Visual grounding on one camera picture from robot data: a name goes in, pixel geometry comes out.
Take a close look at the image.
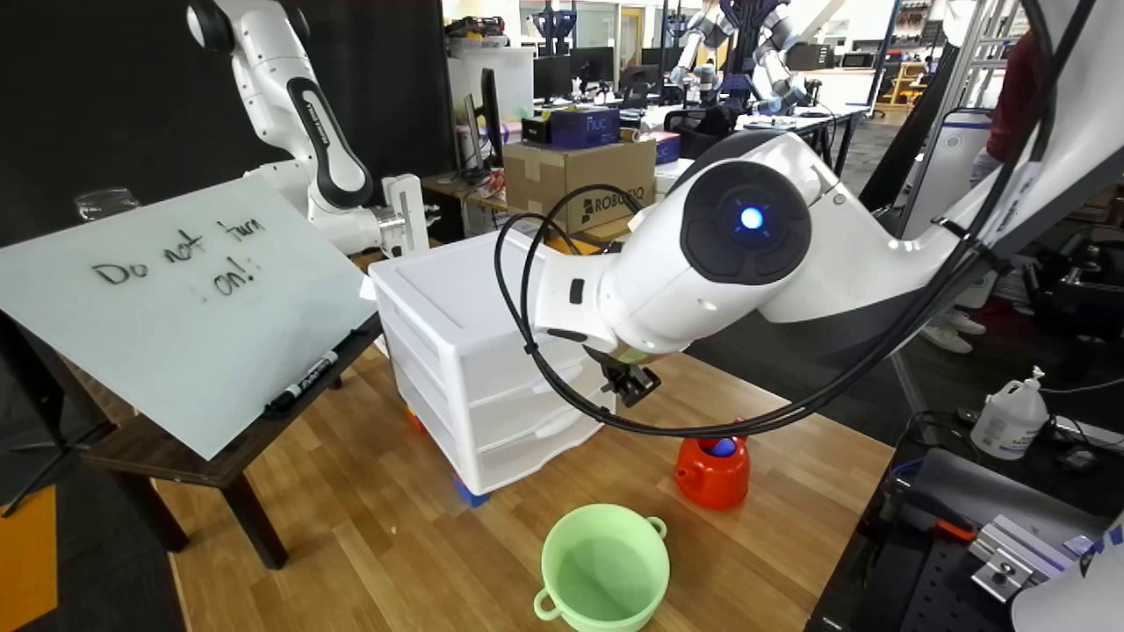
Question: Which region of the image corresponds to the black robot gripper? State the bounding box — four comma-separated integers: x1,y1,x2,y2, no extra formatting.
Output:
594,349,662,411

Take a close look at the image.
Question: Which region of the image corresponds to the white boxy gripper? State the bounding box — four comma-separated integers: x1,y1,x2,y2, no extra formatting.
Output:
380,173,434,260

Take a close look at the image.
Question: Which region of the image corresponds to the light wooden desk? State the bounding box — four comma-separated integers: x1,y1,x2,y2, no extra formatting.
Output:
423,173,635,258

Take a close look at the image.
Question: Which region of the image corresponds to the red plastic mug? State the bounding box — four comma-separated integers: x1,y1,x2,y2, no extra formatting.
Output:
675,434,751,516

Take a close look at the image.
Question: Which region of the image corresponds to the large cardboard box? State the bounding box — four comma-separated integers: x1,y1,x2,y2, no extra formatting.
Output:
503,139,661,244

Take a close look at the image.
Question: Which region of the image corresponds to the dark purple box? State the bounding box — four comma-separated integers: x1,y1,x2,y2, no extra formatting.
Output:
518,101,626,152

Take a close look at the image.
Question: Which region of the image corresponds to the black whiteboard marker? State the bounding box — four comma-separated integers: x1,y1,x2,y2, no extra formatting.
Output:
260,349,344,422

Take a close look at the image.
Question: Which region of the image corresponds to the blue tape piece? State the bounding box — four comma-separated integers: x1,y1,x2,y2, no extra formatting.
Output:
454,476,496,510

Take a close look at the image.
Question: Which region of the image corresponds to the light green plastic pot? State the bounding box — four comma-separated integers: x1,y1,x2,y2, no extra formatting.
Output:
529,503,675,632

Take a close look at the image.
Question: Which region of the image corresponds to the whiteboard with handwritten note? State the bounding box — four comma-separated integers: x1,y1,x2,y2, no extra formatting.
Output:
0,181,380,465

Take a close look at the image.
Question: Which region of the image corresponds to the dark wooden side table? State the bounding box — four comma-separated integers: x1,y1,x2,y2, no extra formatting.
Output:
0,312,389,574

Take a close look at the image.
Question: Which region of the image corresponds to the black clamp with orange grip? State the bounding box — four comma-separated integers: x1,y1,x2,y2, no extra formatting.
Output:
893,485,980,548

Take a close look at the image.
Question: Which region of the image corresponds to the black perforated breadboard plate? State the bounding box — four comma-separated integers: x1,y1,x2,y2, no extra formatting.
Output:
803,469,1057,632

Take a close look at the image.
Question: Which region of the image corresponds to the white plastic jug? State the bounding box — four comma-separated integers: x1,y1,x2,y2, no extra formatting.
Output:
964,362,1052,465

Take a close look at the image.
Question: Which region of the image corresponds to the white floor cabinet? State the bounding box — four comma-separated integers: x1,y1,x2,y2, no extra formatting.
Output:
927,111,997,240

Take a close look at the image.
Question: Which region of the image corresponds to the person in red shirt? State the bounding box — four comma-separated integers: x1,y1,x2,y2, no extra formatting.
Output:
915,27,1048,360

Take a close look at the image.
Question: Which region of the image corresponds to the white rounded object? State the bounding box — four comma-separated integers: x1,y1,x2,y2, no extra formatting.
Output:
1012,512,1124,632

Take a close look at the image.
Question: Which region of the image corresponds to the orange floor mat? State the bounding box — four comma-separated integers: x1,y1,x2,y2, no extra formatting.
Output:
0,485,62,632

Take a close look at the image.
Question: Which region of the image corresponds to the white plastic drawer cabinet frame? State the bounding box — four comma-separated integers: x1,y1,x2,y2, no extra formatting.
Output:
368,224,626,499

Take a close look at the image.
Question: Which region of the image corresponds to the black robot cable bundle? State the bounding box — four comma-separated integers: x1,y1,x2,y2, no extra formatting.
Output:
488,0,1104,442

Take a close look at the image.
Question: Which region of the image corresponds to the aluminium extrusion rail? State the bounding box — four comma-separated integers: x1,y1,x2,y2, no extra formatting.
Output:
964,512,1104,609

